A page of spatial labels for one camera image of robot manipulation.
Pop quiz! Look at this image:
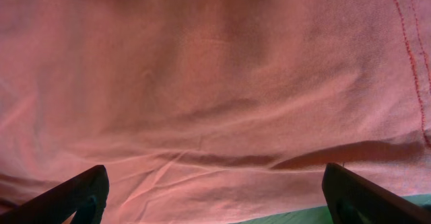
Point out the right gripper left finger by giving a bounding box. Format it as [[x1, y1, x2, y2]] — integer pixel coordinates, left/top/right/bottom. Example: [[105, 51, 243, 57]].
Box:
[[1, 165, 109, 224]]

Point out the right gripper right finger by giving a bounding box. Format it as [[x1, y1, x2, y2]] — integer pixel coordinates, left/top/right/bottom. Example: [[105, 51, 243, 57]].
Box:
[[322, 163, 430, 224]]

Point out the red t-shirt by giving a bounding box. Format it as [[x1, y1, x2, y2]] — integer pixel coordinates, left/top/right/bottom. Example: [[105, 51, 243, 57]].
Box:
[[1, 0, 430, 223]]

